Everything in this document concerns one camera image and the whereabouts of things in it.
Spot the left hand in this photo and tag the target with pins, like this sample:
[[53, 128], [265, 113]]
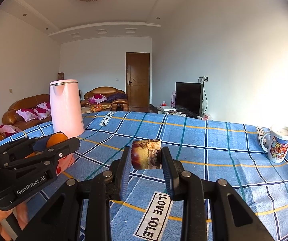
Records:
[[22, 217]]

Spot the pink electric kettle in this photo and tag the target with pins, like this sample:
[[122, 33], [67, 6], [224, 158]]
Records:
[[66, 108]]

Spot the orange fruit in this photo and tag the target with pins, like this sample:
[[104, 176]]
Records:
[[55, 139]]

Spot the black television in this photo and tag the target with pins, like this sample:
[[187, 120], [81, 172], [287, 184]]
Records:
[[189, 97]]

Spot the pink flowered cushion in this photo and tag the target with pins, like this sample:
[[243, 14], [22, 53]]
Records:
[[28, 114]]

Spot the colourful white ceramic mug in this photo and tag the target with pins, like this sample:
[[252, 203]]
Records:
[[275, 143]]

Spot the blue plaid tablecloth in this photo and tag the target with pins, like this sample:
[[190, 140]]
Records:
[[145, 176]]

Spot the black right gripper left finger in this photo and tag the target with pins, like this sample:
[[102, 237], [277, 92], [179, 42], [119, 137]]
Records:
[[110, 185]]

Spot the brown leather sofa far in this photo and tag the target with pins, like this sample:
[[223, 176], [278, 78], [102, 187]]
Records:
[[108, 97]]

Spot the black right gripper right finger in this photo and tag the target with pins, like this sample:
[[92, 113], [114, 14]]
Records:
[[185, 186]]

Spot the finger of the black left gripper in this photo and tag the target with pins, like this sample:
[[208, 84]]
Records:
[[26, 148], [38, 168]]

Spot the brown wooden door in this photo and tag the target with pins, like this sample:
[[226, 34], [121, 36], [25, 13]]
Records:
[[138, 80]]

